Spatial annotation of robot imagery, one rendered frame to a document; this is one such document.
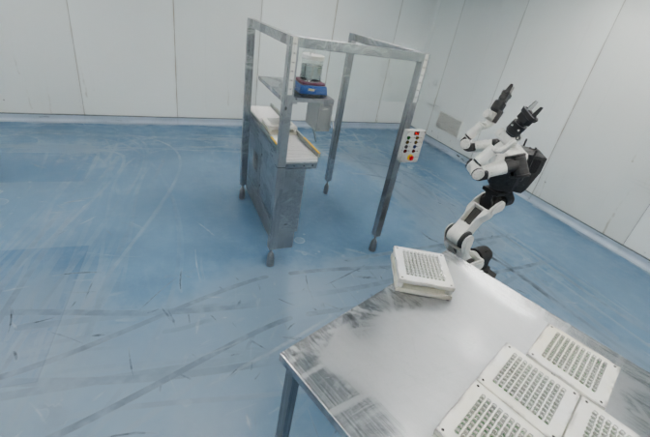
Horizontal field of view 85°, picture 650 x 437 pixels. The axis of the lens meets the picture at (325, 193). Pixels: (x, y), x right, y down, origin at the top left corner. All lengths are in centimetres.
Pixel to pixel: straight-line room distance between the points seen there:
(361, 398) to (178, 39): 516
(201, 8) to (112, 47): 127
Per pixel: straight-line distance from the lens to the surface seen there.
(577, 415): 148
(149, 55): 573
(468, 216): 284
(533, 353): 157
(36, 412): 242
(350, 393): 126
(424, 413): 130
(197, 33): 571
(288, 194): 285
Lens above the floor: 190
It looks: 27 degrees down
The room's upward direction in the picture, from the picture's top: 10 degrees clockwise
